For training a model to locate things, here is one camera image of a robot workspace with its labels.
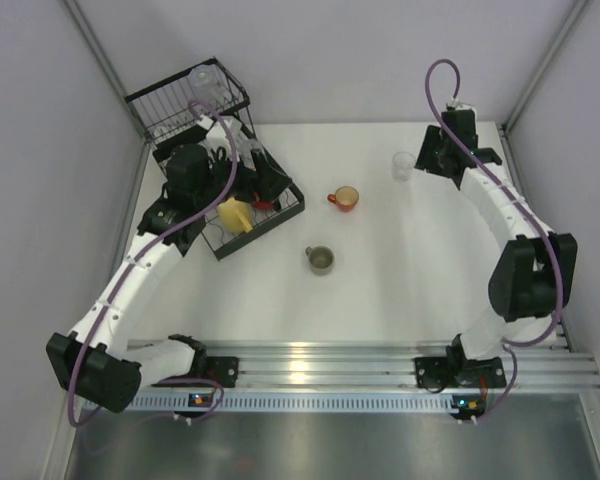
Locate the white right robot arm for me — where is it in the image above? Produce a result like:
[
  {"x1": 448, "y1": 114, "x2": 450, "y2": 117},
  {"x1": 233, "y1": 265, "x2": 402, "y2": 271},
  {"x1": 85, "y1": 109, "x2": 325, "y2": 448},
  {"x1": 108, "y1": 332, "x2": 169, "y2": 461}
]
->
[{"x1": 415, "y1": 105, "x2": 578, "y2": 393}]

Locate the orange small cup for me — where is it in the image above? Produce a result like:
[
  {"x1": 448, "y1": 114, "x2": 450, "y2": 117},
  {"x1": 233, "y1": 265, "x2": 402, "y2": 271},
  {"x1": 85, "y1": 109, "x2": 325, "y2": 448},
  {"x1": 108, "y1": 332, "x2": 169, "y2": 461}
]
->
[{"x1": 327, "y1": 186, "x2": 360, "y2": 212}]

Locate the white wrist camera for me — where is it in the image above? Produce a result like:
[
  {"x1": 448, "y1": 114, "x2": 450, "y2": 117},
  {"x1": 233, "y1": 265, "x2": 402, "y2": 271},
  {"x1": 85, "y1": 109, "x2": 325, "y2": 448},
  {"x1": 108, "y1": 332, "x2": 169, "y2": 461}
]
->
[
  {"x1": 446, "y1": 98, "x2": 477, "y2": 115},
  {"x1": 197, "y1": 116, "x2": 247, "y2": 151}
]

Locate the clear glass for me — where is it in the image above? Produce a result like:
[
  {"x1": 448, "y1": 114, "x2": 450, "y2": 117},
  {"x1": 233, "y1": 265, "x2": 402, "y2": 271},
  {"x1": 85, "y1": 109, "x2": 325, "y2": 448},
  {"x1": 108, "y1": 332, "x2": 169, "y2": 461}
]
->
[
  {"x1": 391, "y1": 151, "x2": 416, "y2": 182},
  {"x1": 188, "y1": 65, "x2": 226, "y2": 107},
  {"x1": 240, "y1": 139, "x2": 263, "y2": 170}
]

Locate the olive green small cup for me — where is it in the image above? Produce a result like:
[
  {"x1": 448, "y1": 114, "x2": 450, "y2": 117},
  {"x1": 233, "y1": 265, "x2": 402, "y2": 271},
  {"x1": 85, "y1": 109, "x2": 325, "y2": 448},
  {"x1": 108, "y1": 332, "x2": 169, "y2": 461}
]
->
[{"x1": 305, "y1": 246, "x2": 335, "y2": 276}]

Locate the red mug black handle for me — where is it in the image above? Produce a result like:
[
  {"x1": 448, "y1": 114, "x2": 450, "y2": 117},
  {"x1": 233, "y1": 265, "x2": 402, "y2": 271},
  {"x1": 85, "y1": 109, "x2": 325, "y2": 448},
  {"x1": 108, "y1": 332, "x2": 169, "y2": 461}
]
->
[{"x1": 252, "y1": 201, "x2": 275, "y2": 210}]

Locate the aluminium mounting rail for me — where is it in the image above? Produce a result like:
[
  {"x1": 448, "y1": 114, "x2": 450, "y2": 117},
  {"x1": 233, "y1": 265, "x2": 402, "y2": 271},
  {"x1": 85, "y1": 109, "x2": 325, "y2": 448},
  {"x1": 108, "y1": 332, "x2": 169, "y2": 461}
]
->
[{"x1": 205, "y1": 340, "x2": 600, "y2": 393}]

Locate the yellow mug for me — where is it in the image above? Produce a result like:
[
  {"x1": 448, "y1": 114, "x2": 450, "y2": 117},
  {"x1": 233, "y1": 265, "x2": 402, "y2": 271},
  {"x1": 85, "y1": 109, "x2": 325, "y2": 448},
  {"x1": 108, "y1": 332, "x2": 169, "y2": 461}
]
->
[{"x1": 216, "y1": 197, "x2": 253, "y2": 234}]

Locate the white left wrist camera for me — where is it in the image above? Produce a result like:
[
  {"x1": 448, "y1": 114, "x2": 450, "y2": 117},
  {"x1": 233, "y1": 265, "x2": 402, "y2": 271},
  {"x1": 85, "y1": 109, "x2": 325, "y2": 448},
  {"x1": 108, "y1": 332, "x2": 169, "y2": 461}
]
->
[{"x1": 197, "y1": 116, "x2": 247, "y2": 151}]

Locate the black wire dish rack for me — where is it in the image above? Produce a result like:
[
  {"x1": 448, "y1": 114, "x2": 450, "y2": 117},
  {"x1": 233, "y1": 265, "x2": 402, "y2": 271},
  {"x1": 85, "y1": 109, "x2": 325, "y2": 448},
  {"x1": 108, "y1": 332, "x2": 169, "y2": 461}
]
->
[{"x1": 125, "y1": 58, "x2": 305, "y2": 260}]

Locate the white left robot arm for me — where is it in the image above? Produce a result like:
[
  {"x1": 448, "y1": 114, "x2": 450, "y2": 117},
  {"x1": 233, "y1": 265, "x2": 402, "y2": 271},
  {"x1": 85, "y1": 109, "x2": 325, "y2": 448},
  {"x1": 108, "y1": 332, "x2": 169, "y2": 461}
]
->
[{"x1": 46, "y1": 140, "x2": 291, "y2": 426}]

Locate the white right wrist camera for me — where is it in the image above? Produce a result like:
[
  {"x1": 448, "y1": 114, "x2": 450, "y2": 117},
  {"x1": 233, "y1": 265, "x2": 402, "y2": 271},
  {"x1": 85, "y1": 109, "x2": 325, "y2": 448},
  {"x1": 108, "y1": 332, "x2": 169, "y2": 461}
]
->
[{"x1": 446, "y1": 98, "x2": 477, "y2": 115}]

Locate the slotted cable duct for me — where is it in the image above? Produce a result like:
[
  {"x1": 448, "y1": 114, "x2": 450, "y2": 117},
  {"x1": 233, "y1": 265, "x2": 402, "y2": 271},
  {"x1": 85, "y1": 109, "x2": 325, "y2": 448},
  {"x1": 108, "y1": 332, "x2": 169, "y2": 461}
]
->
[{"x1": 128, "y1": 392, "x2": 463, "y2": 413}]

